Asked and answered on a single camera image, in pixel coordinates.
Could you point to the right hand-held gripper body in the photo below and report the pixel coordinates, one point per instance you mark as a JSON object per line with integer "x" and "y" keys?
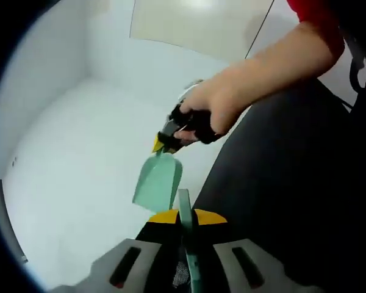
{"x": 198, "y": 125}

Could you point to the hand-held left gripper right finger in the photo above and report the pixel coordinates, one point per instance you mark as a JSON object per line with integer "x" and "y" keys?
{"x": 253, "y": 268}

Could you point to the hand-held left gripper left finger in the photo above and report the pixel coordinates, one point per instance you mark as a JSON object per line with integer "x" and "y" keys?
{"x": 122, "y": 268}

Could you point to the teal plastic dustpan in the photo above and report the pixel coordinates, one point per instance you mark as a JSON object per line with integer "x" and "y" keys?
{"x": 158, "y": 183}

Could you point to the person's right hand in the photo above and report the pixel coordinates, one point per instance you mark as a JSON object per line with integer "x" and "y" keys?
{"x": 222, "y": 97}

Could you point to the beige wall board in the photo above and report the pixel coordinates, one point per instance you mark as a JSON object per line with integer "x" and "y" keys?
{"x": 195, "y": 21}

